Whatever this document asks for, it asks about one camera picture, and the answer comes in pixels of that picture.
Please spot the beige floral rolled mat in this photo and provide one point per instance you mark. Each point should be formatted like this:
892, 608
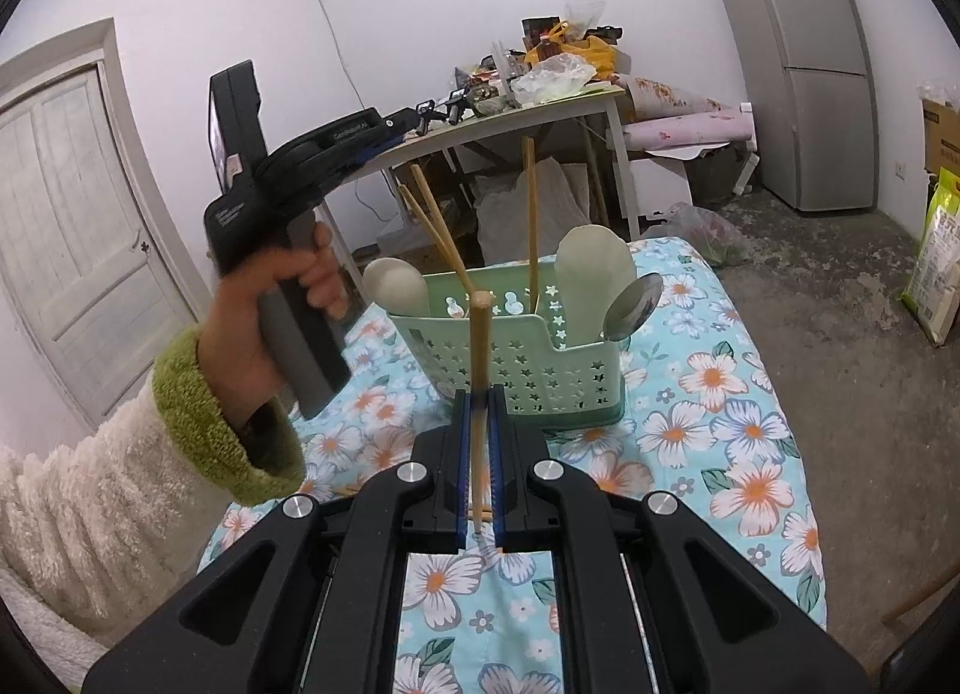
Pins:
675, 97

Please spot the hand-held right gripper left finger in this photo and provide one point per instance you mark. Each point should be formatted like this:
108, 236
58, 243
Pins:
465, 469

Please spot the floral blue quilt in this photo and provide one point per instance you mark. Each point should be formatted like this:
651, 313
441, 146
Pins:
712, 439

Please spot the green star-cutout utensil holder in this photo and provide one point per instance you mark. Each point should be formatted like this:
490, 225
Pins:
525, 371

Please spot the pile of assorted desk clutter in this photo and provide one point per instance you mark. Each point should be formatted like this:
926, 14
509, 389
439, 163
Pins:
487, 90

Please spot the person's left forearm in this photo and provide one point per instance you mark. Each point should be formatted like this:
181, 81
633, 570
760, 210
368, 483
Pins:
112, 499

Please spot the cream rice paddle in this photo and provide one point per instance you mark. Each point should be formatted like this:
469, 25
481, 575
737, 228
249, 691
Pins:
592, 266

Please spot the white panelled door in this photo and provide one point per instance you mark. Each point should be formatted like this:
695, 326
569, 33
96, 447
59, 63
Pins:
75, 236

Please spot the yellow plastic bag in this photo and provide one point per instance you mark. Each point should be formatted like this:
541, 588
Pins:
592, 52

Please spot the wooden chopstick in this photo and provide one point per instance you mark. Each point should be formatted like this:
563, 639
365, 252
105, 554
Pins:
480, 349

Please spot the grey desk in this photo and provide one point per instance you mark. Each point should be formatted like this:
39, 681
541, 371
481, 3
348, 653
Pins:
525, 120

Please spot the metal spoon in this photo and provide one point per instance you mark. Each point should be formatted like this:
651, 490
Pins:
637, 304

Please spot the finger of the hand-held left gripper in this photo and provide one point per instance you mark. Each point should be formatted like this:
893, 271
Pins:
394, 127

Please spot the person's left hand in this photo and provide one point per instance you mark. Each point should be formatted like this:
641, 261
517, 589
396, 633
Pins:
240, 341

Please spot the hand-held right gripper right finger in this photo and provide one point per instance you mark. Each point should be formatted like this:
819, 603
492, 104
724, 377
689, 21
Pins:
496, 469

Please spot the white plastic bag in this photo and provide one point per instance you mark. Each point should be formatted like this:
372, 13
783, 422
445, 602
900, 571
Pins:
555, 206

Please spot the clear plastic bag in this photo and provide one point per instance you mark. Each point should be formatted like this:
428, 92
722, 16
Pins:
555, 79

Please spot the silver refrigerator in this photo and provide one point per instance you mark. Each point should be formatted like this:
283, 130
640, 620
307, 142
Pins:
802, 63

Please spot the cream plastic ladle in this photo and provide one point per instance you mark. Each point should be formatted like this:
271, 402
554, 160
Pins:
394, 285

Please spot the green and white rice bag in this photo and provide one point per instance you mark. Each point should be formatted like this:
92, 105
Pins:
937, 259

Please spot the cardboard box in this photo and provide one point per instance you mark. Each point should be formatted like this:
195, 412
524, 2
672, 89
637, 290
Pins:
943, 139

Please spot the clear bag with green contents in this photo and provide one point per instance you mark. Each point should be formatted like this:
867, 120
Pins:
709, 236

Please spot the bundle of wooden chopsticks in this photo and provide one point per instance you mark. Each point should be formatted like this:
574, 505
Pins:
531, 214

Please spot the pink rolled mat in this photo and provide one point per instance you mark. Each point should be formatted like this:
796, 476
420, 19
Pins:
682, 131

